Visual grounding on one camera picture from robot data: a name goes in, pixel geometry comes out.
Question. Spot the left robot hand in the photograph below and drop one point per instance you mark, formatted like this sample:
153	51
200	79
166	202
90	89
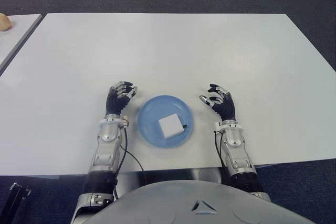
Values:
115	103

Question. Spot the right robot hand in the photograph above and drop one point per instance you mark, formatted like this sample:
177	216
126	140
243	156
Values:
225	106

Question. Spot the white charger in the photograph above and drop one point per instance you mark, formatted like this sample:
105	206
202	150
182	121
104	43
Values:
170	127

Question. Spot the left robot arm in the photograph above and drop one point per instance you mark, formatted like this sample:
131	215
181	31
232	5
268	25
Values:
105	150

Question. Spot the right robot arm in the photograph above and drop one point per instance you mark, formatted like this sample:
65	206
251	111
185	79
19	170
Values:
239	153

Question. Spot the blue round plate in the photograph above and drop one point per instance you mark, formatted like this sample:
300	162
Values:
152	119

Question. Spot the grey right robot leg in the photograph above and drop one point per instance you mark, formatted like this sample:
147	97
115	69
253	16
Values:
204	175

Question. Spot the grey robot leg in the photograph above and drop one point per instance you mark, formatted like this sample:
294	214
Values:
204	175
131	183

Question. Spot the grey left robot leg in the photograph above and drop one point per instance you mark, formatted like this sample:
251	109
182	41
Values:
131	183

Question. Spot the grey robot torso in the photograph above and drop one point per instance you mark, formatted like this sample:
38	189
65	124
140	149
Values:
170	203

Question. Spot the white side table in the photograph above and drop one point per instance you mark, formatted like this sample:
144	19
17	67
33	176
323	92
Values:
15	37

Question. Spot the beige round object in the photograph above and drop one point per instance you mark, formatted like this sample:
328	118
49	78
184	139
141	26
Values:
4	22

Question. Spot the black stand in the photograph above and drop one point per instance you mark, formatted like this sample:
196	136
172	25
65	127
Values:
14	203

